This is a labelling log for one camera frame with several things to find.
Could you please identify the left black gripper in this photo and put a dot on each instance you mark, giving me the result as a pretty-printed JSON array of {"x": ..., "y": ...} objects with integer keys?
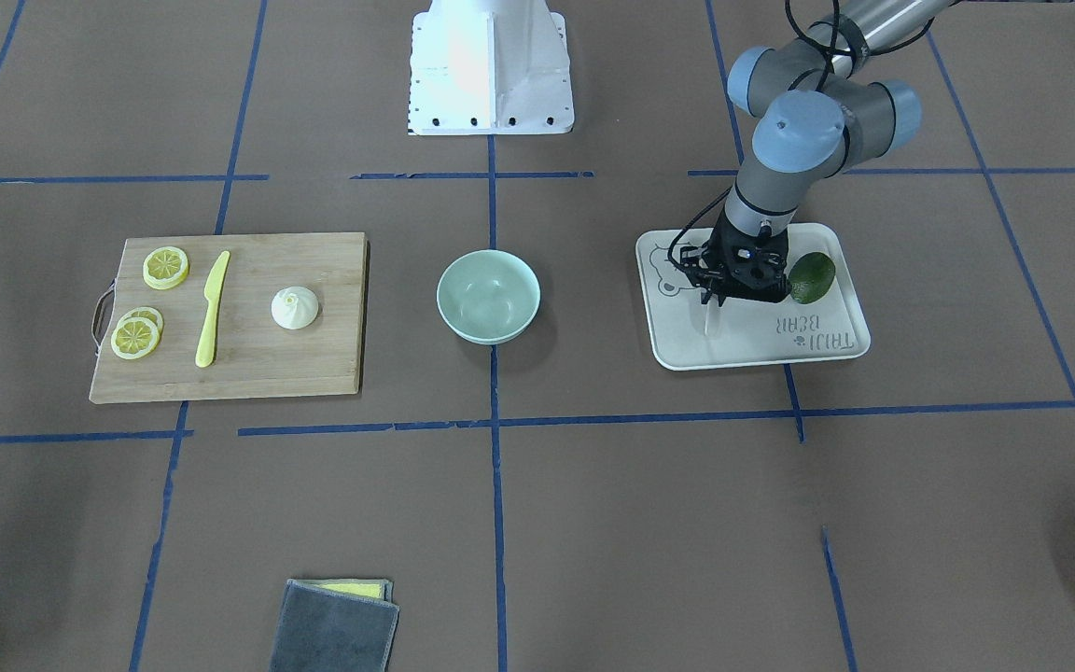
[{"x": 714, "y": 280}]

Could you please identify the translucent white spoon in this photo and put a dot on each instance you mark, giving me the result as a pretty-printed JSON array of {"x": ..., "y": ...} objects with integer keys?
[{"x": 713, "y": 318}]

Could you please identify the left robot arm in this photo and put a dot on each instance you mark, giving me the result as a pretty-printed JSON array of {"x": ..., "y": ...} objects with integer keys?
[{"x": 813, "y": 120}]

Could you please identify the light green bowl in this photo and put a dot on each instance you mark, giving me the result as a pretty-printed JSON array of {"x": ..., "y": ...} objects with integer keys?
[{"x": 488, "y": 297}]

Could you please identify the white steamed bun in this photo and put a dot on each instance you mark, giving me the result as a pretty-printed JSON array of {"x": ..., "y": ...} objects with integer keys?
[{"x": 295, "y": 307}]

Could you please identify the green avocado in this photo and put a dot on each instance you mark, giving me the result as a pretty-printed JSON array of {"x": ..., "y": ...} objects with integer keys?
[{"x": 811, "y": 277}]

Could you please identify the wooden cutting board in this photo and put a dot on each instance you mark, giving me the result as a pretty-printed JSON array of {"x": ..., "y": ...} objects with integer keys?
[{"x": 254, "y": 358}]

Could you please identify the yellow plastic knife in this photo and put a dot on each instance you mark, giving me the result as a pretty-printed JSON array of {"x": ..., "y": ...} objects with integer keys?
[{"x": 206, "y": 346}]

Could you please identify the grey folded cloth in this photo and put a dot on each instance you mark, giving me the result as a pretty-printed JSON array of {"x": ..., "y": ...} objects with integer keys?
[{"x": 335, "y": 625}]

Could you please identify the lemon slice stacked bottom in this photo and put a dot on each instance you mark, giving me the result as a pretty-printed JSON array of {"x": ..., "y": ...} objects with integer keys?
[{"x": 153, "y": 315}]

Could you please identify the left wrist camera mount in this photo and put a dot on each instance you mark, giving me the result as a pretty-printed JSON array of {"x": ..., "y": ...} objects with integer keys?
[{"x": 692, "y": 261}]

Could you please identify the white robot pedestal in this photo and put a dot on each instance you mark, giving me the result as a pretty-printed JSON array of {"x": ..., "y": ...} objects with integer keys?
[{"x": 489, "y": 68}]

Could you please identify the lemon slice near handle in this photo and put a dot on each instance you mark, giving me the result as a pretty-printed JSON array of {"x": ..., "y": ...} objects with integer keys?
[{"x": 165, "y": 267}]

